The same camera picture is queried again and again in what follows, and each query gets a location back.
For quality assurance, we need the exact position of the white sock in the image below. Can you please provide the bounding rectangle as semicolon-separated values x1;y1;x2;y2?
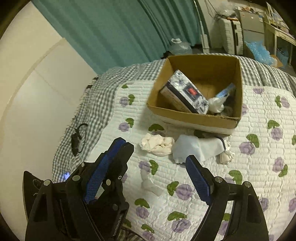
219;142;235;165
208;96;227;113

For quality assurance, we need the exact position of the light blue mesh sock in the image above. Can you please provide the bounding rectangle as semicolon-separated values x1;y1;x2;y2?
171;135;226;164

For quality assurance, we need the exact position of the grey checkered blanket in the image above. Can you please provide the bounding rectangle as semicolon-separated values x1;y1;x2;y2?
52;56;295;182

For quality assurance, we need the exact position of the cream crumpled sock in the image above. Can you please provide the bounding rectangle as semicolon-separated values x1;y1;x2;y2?
139;133;175;157

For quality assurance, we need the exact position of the floral patterned tissue box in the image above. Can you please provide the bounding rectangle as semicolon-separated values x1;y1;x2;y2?
159;70;209;114

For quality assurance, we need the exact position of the brown cardboard box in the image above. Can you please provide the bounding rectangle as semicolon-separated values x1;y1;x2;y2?
147;55;243;136

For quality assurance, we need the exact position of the white sock in box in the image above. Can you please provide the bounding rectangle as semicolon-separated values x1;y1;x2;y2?
208;96;227;113

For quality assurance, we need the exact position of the teal curtain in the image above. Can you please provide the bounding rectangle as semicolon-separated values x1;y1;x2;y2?
33;1;202;74

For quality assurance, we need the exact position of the blue white packet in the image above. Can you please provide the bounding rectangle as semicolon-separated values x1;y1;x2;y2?
215;83;236;98

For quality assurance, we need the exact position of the clear water jug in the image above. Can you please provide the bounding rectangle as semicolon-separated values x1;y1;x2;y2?
169;38;193;55

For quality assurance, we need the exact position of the white suitcase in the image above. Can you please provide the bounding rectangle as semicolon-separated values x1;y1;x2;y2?
218;19;243;55

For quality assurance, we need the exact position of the box of blue bags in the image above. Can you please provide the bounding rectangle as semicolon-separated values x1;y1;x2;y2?
244;41;283;68

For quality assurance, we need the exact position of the clear plastic bag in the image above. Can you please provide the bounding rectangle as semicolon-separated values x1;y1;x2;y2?
217;1;235;17

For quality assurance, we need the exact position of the white dressing table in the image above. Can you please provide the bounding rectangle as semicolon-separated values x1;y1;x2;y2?
264;14;295;66

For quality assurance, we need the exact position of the silver mini fridge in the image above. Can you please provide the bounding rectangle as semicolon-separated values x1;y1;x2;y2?
238;11;265;44

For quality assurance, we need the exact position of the black cable on bed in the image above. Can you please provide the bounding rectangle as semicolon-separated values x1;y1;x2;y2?
70;122;89;157

